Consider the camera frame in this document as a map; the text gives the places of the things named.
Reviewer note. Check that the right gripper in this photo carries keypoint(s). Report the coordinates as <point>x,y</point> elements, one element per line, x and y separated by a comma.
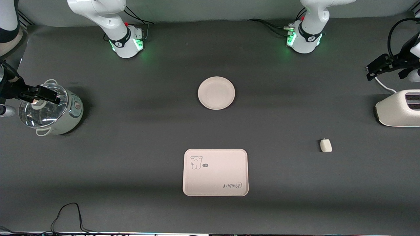
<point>13,88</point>

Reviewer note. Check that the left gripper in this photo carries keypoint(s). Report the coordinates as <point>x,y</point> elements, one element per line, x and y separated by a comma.
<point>394,62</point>

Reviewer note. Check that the small white steamed bun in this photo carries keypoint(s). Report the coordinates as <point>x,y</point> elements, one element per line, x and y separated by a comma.
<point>326,146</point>

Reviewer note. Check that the round cream plate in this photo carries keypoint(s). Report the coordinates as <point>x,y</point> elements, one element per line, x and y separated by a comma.
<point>216,93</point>

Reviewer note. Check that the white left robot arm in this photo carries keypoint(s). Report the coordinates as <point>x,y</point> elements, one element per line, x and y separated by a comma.
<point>311,23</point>

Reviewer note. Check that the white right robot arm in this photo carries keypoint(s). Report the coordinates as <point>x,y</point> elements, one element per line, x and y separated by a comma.
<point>108,19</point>

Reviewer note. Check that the cream rectangular tray rabbit print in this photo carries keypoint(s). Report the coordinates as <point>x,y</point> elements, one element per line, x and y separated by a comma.
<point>216,177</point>

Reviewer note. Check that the glass cooker lid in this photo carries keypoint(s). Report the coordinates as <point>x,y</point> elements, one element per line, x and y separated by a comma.
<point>39,114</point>

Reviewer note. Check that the pale green electric cooker pot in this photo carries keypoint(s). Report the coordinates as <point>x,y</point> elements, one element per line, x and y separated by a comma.
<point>70,118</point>

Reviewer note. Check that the cream white toaster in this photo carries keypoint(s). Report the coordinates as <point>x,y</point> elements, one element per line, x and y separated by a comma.
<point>393,111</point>

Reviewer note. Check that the beige round object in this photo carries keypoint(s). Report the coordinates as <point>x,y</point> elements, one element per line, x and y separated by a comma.
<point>13,49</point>

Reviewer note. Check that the grey aluminium frame rail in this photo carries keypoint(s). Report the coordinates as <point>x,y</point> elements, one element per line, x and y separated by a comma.
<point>25,19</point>

